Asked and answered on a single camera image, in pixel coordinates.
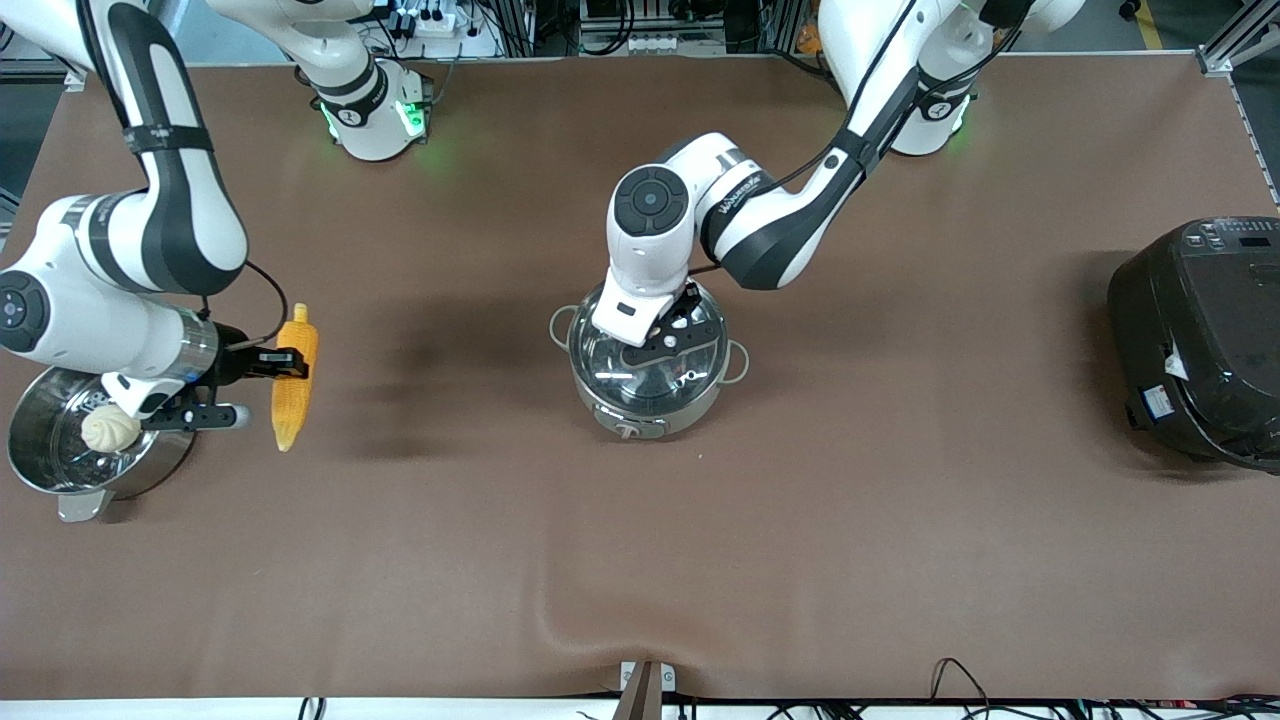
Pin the pile of orange bread rolls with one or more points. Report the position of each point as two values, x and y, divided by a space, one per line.
808 40

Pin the black rice cooker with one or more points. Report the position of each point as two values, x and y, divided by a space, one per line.
1210 340

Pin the yellow corn cob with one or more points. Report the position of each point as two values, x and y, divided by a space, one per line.
290 410

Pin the glass pot lid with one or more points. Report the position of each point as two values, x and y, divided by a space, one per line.
640 388

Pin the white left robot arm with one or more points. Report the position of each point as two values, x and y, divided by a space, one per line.
780 230

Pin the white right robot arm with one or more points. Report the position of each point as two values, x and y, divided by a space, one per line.
180 200

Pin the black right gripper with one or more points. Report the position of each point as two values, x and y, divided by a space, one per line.
232 363

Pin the white steamed bun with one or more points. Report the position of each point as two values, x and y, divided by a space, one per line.
110 430

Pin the brown table cloth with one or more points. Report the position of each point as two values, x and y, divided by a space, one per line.
800 550

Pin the stainless steel steamer pot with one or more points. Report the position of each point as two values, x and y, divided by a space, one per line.
60 470

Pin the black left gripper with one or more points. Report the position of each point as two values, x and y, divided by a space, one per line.
690 299

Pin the white power strip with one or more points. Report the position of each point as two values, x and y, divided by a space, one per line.
675 43
440 25

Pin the aluminium frame profile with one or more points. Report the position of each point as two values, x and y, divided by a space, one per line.
1225 55

